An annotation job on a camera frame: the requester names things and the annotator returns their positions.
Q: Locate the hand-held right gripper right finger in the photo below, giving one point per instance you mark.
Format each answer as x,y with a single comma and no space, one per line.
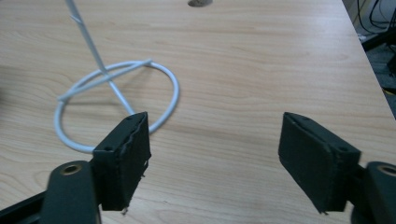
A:
314,168

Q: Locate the black metal stand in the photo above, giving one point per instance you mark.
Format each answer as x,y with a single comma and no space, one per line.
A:
381,39

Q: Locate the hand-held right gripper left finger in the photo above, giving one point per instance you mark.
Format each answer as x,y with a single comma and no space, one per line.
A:
121,174

